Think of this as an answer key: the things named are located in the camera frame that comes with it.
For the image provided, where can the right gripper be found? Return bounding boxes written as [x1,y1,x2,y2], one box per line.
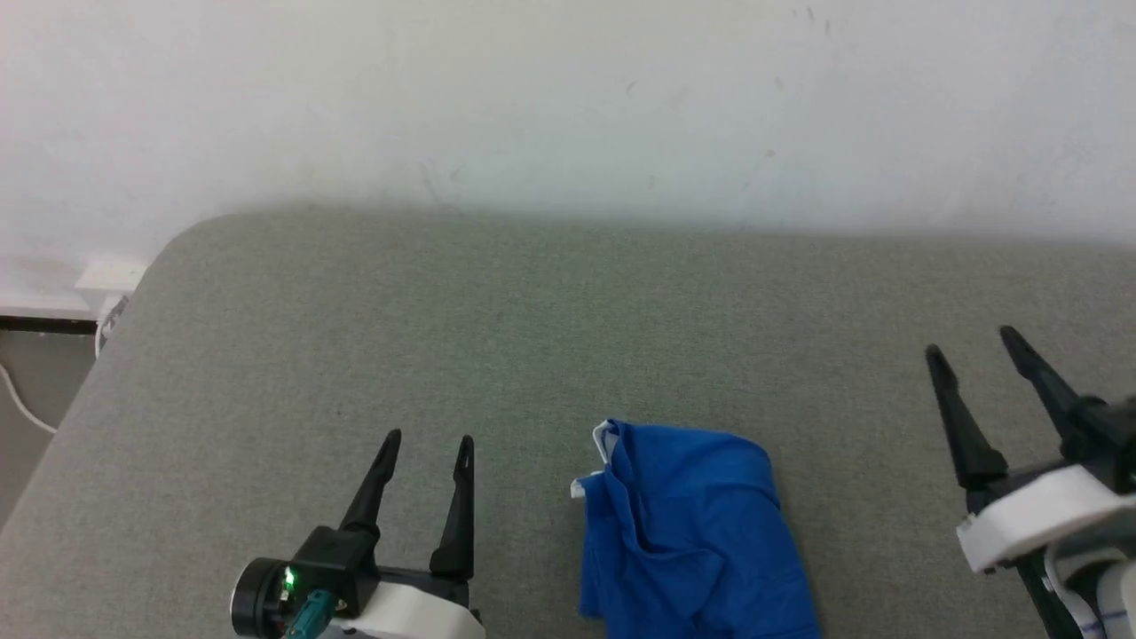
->
[924,325,1136,574]

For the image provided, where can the blue garment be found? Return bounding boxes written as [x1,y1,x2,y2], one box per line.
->
[571,419,823,639]

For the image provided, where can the white power cable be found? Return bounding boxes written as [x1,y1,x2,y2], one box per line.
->
[0,362,59,437]

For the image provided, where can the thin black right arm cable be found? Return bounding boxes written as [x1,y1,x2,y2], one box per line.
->
[1015,552,1082,639]

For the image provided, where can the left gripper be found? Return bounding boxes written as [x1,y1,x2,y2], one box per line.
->
[230,428,485,639]

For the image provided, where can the black wall baseboard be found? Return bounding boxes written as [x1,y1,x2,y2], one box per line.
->
[0,316,98,336]

